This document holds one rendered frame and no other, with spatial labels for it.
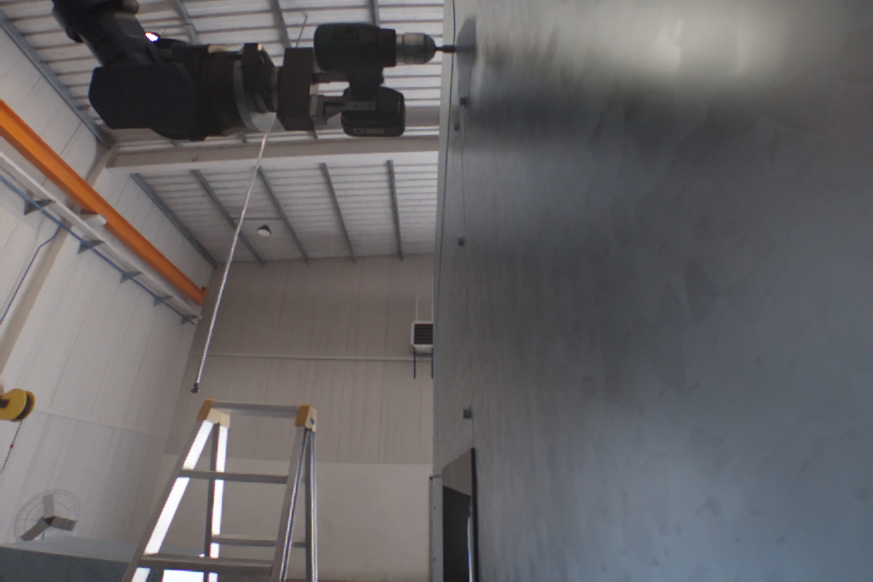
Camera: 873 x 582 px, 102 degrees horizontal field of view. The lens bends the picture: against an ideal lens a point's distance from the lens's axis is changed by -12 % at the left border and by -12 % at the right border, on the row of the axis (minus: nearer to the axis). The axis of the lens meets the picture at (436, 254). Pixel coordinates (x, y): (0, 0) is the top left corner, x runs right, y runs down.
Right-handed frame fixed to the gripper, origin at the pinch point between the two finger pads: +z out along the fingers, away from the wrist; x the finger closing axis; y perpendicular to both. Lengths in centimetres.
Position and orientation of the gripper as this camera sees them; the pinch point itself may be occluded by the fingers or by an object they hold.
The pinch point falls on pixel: (363, 88)
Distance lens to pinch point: 71.4
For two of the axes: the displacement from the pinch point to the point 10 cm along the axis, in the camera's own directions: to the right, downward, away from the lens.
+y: -0.2, 2.0, 9.8
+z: 10.0, 0.1, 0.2
